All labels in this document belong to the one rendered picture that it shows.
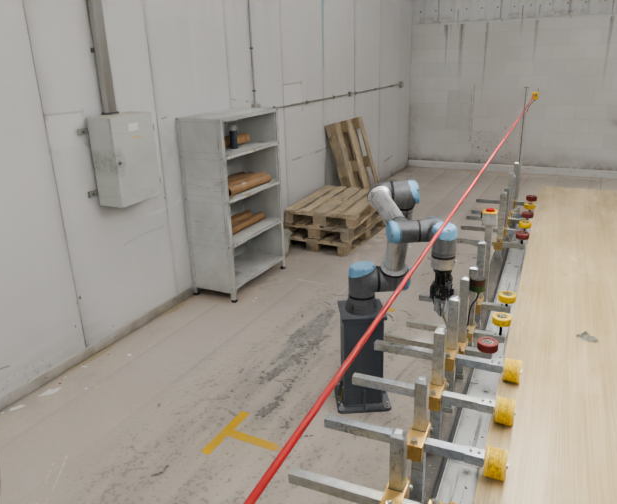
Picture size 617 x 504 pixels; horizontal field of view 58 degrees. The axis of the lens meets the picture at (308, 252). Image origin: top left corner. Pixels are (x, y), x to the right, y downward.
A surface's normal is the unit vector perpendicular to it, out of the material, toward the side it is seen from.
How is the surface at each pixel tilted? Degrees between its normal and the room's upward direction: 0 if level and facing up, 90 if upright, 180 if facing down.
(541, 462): 0
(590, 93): 90
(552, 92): 90
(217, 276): 90
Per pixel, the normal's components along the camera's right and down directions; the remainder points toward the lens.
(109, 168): -0.45, 0.31
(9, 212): 0.89, 0.13
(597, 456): -0.03, -0.94
